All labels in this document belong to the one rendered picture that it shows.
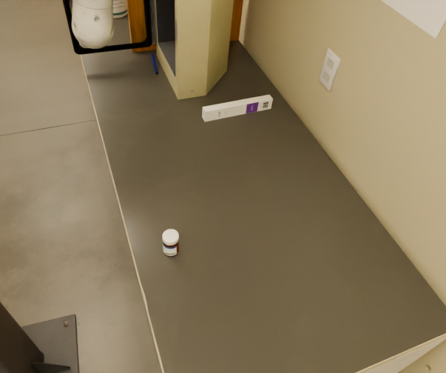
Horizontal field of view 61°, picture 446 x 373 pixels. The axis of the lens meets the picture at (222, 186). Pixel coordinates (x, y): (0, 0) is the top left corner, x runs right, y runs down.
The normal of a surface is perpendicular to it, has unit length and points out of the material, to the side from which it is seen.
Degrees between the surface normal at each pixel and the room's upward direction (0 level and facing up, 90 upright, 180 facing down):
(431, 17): 90
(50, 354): 0
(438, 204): 90
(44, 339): 0
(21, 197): 0
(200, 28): 90
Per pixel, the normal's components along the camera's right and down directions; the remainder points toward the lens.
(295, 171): 0.08, -0.66
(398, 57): -0.93, 0.22
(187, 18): 0.36, 0.72
